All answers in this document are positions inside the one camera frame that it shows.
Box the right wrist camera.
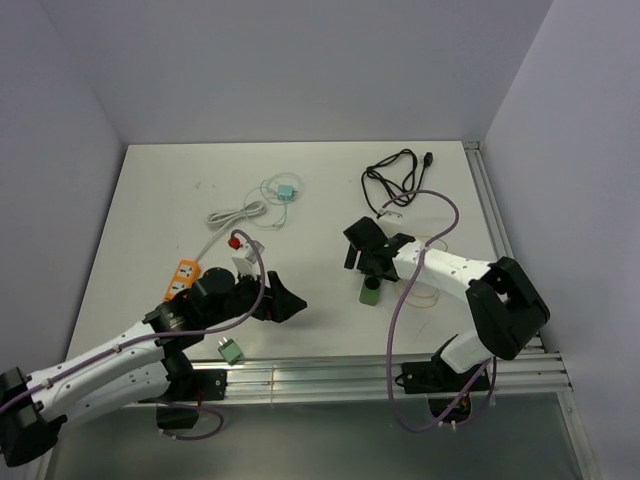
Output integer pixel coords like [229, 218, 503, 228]
[376, 209, 403, 225]

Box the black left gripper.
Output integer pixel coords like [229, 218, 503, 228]
[204, 265, 306, 327]

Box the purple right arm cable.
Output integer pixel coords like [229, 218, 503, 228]
[382, 189, 499, 434]

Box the green power strip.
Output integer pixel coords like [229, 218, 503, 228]
[359, 275, 381, 307]

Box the teal charger plug with cable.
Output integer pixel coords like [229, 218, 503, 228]
[242, 172, 304, 231]

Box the orange power strip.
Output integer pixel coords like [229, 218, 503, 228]
[163, 259, 201, 301]

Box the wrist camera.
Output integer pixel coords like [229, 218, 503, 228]
[376, 209, 403, 225]
[228, 237, 259, 278]

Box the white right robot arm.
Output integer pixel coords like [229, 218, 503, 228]
[344, 217, 551, 390]

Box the green charger plug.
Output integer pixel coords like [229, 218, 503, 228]
[218, 337, 243, 366]

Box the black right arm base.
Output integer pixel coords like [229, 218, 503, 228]
[394, 358, 497, 427]

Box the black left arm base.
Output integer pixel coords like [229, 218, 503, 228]
[149, 369, 227, 442]

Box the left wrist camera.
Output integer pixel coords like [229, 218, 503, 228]
[228, 237, 259, 278]

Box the black power cord with plug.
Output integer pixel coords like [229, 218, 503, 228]
[360, 148, 434, 220]

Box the white power strip cord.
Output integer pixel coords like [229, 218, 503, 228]
[195, 199, 269, 264]

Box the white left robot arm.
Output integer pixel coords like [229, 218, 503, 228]
[1, 268, 307, 468]

